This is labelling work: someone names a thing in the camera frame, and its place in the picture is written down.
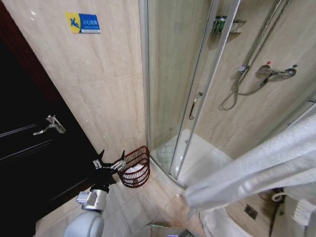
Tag fixed glass shower panel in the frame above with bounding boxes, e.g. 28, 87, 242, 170
137, 0, 218, 175

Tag white rounded ceramic fixture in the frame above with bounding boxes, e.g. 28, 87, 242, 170
198, 207, 264, 237

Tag large white terry towel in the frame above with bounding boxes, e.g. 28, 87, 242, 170
184, 110, 316, 237

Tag chrome towel rail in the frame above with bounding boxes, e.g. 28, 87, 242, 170
286, 97, 316, 126

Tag blue yellow caution sign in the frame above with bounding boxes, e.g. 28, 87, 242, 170
64, 11, 102, 35

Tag chrome shower mixer valve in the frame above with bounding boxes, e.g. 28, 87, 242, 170
255, 64, 298, 86

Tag green toiletry bottles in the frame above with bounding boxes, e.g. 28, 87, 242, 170
214, 15, 228, 33

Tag dark wooden door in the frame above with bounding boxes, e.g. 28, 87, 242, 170
0, 0, 105, 224

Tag silver lever door handle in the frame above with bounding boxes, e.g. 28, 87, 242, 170
33, 114, 67, 136

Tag chrome shower hose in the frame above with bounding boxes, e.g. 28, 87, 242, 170
220, 71, 270, 111

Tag chrome shower riser rail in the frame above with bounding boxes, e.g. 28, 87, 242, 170
242, 0, 291, 73

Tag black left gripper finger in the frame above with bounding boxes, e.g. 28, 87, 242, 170
111, 150, 126, 171
92, 149, 105, 170

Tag chrome wire shower shelf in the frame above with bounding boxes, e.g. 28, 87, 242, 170
213, 15, 247, 34

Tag square metal floor drain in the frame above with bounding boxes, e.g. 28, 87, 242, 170
244, 203, 259, 220

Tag white shower tray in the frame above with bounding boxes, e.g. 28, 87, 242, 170
150, 128, 235, 191

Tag chrome shower door handle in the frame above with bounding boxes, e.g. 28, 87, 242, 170
188, 91, 204, 121

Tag sliding glass shower door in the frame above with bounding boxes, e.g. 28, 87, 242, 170
170, 0, 242, 181

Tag small white crumpled towel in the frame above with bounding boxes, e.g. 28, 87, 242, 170
124, 162, 149, 184

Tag red wire laundry hamper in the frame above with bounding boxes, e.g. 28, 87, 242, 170
117, 145, 151, 189

